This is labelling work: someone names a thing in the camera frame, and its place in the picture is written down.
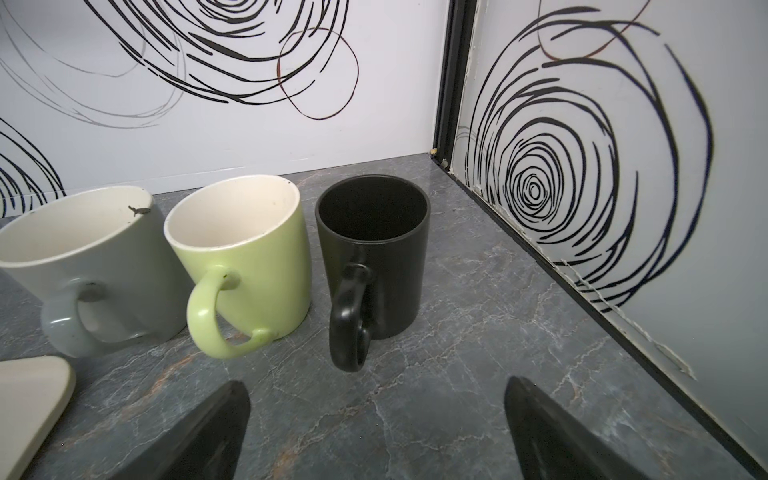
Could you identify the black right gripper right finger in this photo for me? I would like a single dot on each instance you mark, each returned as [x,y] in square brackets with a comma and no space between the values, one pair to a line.
[551,444]

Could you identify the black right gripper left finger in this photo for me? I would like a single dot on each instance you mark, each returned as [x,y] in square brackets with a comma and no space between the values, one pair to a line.
[205,444]

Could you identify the grey mug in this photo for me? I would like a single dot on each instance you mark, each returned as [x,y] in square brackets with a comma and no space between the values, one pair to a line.
[100,265]

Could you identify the light green mug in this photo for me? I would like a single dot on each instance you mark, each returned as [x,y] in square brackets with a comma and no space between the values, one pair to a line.
[244,243]

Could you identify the black mug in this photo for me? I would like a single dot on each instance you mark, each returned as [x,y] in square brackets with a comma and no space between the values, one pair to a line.
[373,231]

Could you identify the beige plastic tray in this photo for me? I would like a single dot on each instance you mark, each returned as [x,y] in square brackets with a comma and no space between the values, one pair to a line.
[34,393]

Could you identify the black corner frame post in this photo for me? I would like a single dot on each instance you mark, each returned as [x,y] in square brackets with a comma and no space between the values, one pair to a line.
[460,24]

